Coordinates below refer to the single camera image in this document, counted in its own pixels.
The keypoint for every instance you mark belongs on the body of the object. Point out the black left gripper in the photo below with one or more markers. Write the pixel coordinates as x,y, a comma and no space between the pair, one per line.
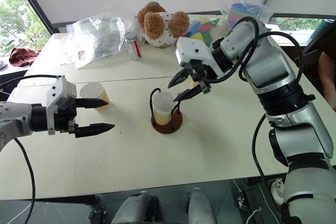
65,115

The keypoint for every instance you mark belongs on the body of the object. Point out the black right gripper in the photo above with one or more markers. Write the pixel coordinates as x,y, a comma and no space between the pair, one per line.
200,73

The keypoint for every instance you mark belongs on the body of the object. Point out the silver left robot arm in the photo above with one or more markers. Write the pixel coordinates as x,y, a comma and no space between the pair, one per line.
15,119

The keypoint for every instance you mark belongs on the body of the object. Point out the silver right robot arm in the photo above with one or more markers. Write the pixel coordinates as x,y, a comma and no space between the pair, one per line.
273,61

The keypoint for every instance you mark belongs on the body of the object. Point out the yellow white paper cup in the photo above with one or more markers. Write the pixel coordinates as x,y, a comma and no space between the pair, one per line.
92,91
162,108

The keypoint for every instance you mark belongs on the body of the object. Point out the bagged stack of colourful cups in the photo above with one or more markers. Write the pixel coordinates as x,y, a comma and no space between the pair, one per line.
244,12

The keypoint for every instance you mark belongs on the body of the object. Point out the bag of colourful pieces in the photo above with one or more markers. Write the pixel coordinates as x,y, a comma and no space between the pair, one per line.
204,28

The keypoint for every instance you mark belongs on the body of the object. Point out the jar with grey lid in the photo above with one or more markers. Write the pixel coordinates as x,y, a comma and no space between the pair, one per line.
133,48

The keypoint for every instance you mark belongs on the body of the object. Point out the brown white teddy bear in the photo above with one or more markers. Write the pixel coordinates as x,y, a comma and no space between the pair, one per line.
157,27

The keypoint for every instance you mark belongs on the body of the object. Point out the clear plastic bag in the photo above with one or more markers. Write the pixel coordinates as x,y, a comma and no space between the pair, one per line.
99,37

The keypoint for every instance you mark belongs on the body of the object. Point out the red brown cloth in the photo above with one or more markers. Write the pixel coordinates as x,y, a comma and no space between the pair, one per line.
23,56

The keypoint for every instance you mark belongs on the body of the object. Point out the grey rounded robot leg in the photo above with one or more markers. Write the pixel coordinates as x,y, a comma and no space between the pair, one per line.
200,205
134,208

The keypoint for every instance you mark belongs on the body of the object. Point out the white shoe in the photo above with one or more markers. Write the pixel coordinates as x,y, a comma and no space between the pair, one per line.
277,191

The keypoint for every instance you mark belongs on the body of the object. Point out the dark teal bottle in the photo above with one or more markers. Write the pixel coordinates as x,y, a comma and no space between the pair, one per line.
321,31

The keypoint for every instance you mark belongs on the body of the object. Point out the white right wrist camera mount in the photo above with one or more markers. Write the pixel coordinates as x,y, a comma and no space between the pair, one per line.
194,51

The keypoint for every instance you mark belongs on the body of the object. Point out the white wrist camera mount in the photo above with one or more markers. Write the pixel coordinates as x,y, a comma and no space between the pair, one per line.
194,51
56,90

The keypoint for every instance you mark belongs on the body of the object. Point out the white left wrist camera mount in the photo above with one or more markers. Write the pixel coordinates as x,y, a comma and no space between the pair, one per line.
56,90

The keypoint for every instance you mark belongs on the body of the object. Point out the black window frame bar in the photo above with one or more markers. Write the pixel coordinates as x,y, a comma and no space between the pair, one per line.
31,1

